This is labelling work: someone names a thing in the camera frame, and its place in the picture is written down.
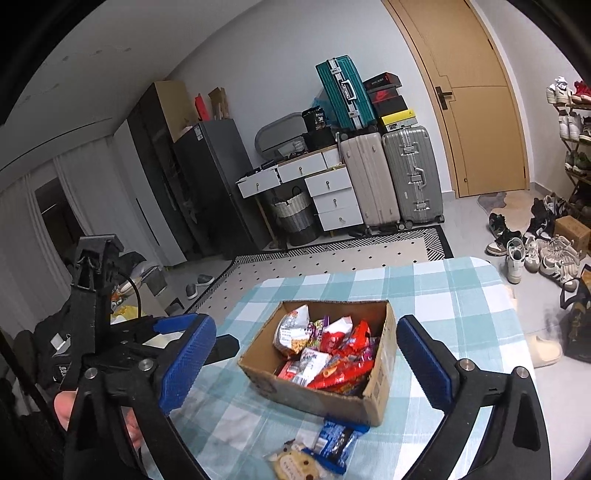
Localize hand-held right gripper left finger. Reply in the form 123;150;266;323
62;314;218;480

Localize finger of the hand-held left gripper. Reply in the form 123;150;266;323
111;315;205;348
205;334;240;367

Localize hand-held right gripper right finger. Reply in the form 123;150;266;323
397;315;551;480

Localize large silver snack bag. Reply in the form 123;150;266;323
274;305;315;360

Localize pile of mixed snacks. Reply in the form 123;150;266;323
274;305;382;398

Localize blue snack packet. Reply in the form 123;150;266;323
313;419;371;476

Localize clear biscuit packet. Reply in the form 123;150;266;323
264;440;346;480

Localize person's left hand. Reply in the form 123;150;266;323
53;390;142;449

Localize grey slippers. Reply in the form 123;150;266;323
185;274;216;299

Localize white curtain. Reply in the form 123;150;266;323
0;154;86;335

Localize beige slide sandal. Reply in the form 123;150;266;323
525;334;564;368

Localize dark wardrobe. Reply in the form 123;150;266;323
126;83;197;267

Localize dotted white rug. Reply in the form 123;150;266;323
187;226;456;320

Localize dark grey fridge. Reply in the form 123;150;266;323
173;119;271;260

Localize woven laundry basket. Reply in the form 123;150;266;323
270;186;320;246

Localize black tote bag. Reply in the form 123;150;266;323
558;265;591;364

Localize pile of sneakers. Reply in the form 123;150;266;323
485;194;583;292

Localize small grey door mat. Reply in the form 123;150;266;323
477;191;523;212

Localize silver suitcase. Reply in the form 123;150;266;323
382;126;445;228

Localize white drawer desk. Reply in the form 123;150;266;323
235;145;366;232

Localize beige suitcase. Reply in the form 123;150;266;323
338;131;400;232

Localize small brown cardboard box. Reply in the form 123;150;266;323
553;215;591;253

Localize tall cardboard box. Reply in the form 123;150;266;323
154;80;200;142

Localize oval grey mirror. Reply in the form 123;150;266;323
255;112;311;156

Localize brown paper bag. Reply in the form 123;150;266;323
208;87;232;121

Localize black storage bag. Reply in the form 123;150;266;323
306;127;336;149

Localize black printed box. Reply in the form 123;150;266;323
302;107;334;133

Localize stack of shoe boxes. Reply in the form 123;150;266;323
362;72;419;131

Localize wooden door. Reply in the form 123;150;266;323
385;0;530;199

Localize teal suitcase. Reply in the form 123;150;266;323
316;55;378;133

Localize shoe rack with shoes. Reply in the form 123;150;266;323
546;76;591;185

